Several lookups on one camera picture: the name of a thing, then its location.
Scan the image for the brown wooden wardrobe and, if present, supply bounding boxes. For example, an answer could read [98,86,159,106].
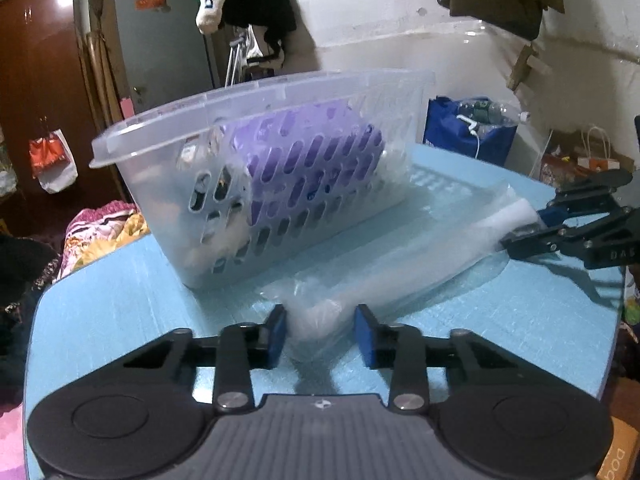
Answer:
[0,0,118,203]

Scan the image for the metal folding rack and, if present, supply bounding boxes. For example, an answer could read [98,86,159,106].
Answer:
[224,29,262,87]

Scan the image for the grey door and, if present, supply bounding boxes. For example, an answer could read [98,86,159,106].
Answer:
[112,0,222,117]

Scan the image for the orange cardboard box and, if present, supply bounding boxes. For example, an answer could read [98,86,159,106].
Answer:
[594,414,640,480]

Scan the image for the black clothes pile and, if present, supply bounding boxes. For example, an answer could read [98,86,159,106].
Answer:
[0,234,62,413]

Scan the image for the clear water bottle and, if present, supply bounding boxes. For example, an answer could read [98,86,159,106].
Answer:
[459,101,532,127]

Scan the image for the clear plastic laundry basket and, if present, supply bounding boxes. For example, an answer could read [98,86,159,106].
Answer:
[90,67,437,291]

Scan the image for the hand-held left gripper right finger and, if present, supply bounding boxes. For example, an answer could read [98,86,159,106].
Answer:
[353,304,523,415]

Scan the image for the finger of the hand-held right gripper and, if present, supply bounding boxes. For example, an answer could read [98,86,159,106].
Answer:
[540,170,634,226]
[500,207,640,261]

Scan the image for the red and white hanging bag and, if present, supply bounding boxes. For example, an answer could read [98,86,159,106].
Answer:
[27,129,79,194]

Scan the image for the white paper bag with handles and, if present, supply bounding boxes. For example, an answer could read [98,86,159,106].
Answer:
[579,126,634,172]

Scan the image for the yellow floral blanket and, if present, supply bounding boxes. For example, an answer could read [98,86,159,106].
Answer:
[59,200,152,282]

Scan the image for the black hanging garment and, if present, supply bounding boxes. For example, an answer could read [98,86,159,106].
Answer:
[219,0,322,72]

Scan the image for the clear plastic bag with roll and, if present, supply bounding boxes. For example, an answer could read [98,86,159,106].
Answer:
[257,180,547,362]

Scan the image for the purple tissue pack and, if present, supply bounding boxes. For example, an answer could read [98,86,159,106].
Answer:
[220,102,387,242]

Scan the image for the pink floral blanket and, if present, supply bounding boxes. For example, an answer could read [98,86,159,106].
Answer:
[0,399,32,480]

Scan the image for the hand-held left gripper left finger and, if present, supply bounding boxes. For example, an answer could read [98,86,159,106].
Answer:
[120,304,290,415]

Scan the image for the blue shopping bag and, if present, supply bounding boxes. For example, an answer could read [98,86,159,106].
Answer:
[424,96,519,167]

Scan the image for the white charger cable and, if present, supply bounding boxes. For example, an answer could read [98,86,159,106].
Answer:
[457,114,482,162]

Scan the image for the wooden sticks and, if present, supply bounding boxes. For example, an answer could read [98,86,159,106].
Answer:
[86,0,122,122]

